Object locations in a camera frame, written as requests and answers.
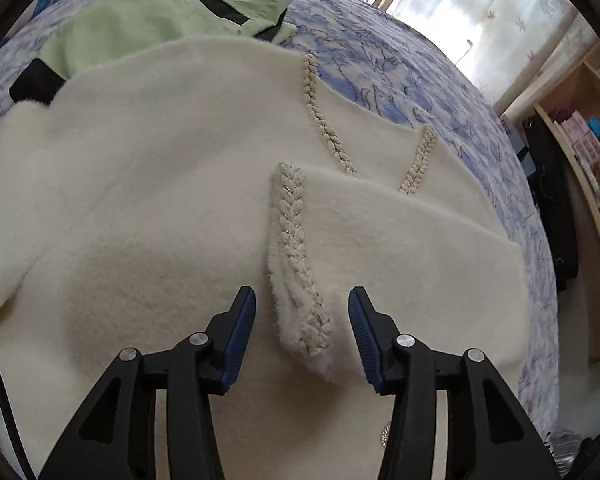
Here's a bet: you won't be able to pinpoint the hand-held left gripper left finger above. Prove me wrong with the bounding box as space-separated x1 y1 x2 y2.
37 286 257 480

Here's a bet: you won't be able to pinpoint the sheer floral curtain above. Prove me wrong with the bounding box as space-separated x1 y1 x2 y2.
350 0 600 106

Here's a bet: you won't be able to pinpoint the light green garment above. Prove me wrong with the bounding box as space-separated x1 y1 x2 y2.
9 0 296 107

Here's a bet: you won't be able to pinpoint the black cable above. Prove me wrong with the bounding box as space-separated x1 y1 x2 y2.
0 327 36 480

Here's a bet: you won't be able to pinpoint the blue floral blanket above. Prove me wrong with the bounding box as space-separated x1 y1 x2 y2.
0 0 563 480

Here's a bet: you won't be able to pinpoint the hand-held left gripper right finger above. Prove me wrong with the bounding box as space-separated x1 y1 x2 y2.
348 286 563 480

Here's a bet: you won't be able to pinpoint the blue storage box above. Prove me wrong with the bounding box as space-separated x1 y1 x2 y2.
502 115 538 176

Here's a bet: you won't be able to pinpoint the white fuzzy cardigan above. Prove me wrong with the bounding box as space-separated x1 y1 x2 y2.
0 35 528 480

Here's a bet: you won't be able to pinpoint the wooden shelf unit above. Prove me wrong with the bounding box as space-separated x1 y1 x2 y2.
495 45 600 366

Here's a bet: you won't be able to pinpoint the pink storage drawers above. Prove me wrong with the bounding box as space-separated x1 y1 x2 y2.
555 110 600 161

